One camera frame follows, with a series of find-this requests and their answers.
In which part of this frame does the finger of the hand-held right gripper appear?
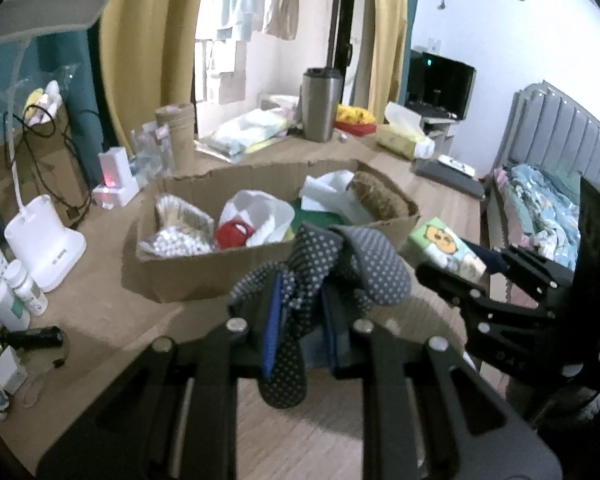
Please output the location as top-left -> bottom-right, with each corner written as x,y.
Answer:
415,262 -> 556,322
464,240 -> 577,292

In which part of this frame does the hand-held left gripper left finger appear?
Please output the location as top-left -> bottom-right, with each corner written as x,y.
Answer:
35,270 -> 288,480

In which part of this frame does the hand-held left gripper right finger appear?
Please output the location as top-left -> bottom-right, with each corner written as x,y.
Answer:
320,282 -> 563,480

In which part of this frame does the cartoon print tissue packet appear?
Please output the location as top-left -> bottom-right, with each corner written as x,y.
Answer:
409,216 -> 489,281

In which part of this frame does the grey dotted sock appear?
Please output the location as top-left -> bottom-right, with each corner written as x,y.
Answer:
228,222 -> 412,410

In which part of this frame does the brown cardboard box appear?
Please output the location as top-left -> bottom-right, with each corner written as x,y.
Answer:
122,159 -> 421,305

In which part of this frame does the brown fuzzy cloth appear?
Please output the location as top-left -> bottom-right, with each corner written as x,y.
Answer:
347,171 -> 411,221

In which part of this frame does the white waffle cloth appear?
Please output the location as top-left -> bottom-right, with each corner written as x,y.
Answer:
139,224 -> 216,257

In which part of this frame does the floral blue bedding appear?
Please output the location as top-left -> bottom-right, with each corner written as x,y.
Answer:
494,162 -> 600,273

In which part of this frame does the black tablet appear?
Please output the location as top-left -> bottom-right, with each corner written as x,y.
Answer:
412,157 -> 486,200

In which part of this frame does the red cup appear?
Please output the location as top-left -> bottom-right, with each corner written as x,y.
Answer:
215,220 -> 256,250

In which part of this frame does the white plastic bag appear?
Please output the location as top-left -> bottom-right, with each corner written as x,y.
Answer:
216,189 -> 296,249

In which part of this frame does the grey padded headboard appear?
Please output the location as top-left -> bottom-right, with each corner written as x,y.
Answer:
490,79 -> 600,202

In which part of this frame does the white crumpled tissue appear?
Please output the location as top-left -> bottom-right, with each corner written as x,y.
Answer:
298,170 -> 376,226

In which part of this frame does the white computer desk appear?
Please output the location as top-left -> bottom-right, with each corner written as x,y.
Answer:
420,115 -> 464,154

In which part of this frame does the striped cream cloth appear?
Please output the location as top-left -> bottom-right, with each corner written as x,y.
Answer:
155,194 -> 215,235

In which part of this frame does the yellow tissue box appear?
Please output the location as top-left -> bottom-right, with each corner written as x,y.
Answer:
375,101 -> 436,160

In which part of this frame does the black keyboard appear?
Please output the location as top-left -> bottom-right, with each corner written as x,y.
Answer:
414,102 -> 457,119

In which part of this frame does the flat red box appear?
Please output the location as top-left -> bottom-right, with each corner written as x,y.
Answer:
334,121 -> 376,137

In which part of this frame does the yellow snack packet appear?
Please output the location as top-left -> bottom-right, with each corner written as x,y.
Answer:
335,104 -> 377,126

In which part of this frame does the black computer monitor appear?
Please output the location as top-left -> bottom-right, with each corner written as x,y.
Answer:
407,50 -> 477,121

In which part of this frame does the pack of small clear bottles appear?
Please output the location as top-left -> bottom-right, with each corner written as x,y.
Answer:
129,122 -> 177,186

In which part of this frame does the steel tumbler with black lid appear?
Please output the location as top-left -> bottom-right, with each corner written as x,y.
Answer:
301,66 -> 345,143

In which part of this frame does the stack of brown paper cups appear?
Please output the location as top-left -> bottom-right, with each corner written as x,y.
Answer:
155,103 -> 197,174

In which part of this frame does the white charger with red light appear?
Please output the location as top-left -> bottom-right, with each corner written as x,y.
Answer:
92,146 -> 141,210

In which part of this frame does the white desk lamp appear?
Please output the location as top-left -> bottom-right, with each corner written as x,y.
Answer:
0,0 -> 112,294

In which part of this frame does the white pill bottle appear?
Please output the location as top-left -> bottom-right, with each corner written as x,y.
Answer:
4,260 -> 49,317
0,266 -> 31,332

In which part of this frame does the yellow curtain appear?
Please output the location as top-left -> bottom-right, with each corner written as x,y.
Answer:
100,0 -> 211,147
367,0 -> 411,112

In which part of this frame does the small white box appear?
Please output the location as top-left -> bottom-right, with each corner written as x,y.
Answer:
0,347 -> 29,395

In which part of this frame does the brown paper bag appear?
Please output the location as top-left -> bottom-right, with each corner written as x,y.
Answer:
0,105 -> 99,227

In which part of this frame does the yellow white plush toy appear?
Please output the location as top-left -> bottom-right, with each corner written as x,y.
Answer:
24,80 -> 64,126

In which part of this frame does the hanging beige shirt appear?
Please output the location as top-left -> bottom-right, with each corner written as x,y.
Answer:
262,0 -> 304,41

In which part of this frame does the thin earphone cable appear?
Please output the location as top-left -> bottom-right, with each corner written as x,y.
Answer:
22,330 -> 71,409

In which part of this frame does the black cable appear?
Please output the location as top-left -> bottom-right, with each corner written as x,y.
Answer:
2,104 -> 94,231

